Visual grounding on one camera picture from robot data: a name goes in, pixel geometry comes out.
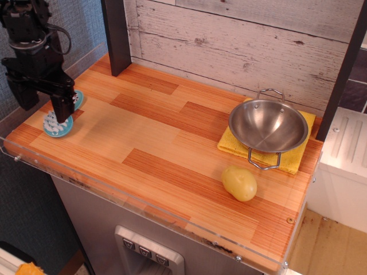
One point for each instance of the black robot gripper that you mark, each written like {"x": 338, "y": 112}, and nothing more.
{"x": 42, "y": 71}

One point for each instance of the teal brush white bristles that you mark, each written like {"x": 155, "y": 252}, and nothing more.
{"x": 57, "y": 130}

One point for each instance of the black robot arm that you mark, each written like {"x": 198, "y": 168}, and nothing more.
{"x": 26, "y": 23}

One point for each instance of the grey toy fridge cabinet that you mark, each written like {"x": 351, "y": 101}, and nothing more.
{"x": 95, "y": 219}

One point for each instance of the silver dispenser button panel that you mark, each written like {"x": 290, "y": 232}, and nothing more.
{"x": 147, "y": 253}

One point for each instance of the orange and black object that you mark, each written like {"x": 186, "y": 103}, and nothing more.
{"x": 29, "y": 269}

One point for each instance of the yellow plastic potato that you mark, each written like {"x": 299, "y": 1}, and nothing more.
{"x": 239, "y": 182}

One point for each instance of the yellow folded cloth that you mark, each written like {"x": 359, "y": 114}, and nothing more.
{"x": 290, "y": 161}

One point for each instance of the white cabinet at right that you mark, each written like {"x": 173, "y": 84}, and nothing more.
{"x": 338, "y": 190}

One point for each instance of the dark left vertical post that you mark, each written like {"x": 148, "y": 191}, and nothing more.
{"x": 117, "y": 35}

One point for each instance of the dark vertical post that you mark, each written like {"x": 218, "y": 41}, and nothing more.
{"x": 343, "y": 75}
{"x": 117, "y": 35}

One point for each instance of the clear acrylic guard rail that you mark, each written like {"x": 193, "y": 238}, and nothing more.
{"x": 147, "y": 141}

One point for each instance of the steel colander bowl with handles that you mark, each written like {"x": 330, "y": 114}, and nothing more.
{"x": 267, "y": 124}

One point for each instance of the dark right vertical post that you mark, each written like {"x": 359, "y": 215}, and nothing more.
{"x": 343, "y": 75}

